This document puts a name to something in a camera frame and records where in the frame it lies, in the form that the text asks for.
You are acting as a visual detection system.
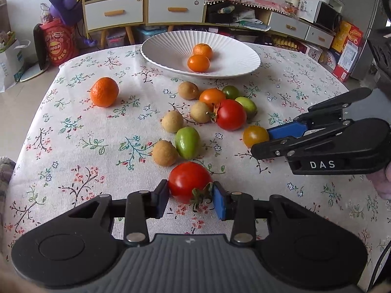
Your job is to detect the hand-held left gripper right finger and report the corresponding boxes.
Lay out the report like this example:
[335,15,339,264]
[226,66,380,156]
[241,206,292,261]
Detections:
[212,181,316,248]

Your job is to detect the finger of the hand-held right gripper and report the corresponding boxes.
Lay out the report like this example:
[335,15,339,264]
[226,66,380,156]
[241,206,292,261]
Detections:
[250,120,355,161]
[267,87,372,140]

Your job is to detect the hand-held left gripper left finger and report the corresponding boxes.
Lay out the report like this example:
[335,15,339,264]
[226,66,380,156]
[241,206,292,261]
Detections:
[68,179,170,248]

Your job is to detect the yellow cherry tomato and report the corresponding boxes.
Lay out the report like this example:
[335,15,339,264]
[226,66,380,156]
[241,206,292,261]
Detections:
[242,125,270,148]

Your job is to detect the red tomato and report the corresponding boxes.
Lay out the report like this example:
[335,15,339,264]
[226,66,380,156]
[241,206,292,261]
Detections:
[168,162,214,212]
[211,99,247,131]

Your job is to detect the small green jujube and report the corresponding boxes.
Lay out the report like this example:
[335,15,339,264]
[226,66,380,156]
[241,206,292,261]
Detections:
[235,97,258,118]

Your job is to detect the large green jujube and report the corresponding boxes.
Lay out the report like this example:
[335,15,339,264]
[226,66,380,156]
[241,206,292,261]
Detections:
[175,126,201,160]

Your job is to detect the green tomato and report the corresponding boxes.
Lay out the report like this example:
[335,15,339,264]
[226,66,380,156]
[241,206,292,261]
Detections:
[222,85,241,100]

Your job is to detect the longan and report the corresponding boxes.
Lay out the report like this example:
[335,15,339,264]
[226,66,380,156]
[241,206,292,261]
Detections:
[190,102,213,124]
[152,140,178,167]
[178,81,200,101]

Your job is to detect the large mandarin orange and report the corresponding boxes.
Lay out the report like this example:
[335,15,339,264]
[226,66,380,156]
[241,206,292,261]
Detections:
[90,77,119,108]

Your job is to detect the white ribbed plate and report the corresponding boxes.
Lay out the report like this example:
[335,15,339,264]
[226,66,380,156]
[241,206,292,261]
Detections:
[141,31,261,78]

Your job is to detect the person's right hand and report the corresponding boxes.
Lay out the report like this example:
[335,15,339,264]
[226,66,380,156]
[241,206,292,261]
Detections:
[366,162,391,200]

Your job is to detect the egg carton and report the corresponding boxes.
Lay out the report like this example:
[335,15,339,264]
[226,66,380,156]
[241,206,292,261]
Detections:
[270,35,301,51]

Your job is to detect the floral tablecloth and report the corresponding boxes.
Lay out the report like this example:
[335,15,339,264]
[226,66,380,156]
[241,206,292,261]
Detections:
[0,43,391,281]

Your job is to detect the white low cabinet drawer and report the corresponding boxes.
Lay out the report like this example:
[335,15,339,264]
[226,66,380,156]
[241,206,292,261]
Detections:
[269,12,310,41]
[305,25,335,49]

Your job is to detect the red and yellow cartons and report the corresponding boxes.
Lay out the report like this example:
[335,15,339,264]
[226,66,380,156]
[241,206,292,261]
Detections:
[328,21,365,82]

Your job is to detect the low wooden cabinet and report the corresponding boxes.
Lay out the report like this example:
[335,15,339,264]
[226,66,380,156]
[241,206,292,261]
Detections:
[206,0,337,49]

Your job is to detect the microwave oven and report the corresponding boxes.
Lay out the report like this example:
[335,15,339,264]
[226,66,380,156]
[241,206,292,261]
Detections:
[316,0,343,32]

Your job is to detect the black bag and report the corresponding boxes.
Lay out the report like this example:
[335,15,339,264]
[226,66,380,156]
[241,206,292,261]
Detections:
[208,4,242,24]

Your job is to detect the grey refrigerator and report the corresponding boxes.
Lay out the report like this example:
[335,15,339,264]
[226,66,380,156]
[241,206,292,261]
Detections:
[350,0,391,80]

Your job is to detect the clear storage box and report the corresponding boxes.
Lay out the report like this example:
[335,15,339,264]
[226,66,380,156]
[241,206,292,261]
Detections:
[136,26,168,45]

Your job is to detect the red snack bucket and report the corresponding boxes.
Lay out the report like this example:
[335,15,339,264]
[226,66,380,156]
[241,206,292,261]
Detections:
[40,18,79,66]

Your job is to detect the black panel on round stand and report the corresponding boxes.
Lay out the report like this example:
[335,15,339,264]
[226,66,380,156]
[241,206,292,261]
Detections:
[20,23,49,82]

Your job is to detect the white paper bag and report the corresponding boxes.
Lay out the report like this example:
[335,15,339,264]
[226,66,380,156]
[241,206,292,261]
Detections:
[0,32,31,93]

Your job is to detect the purple hat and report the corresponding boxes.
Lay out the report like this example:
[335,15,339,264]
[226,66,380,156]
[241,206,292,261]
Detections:
[49,0,84,27]

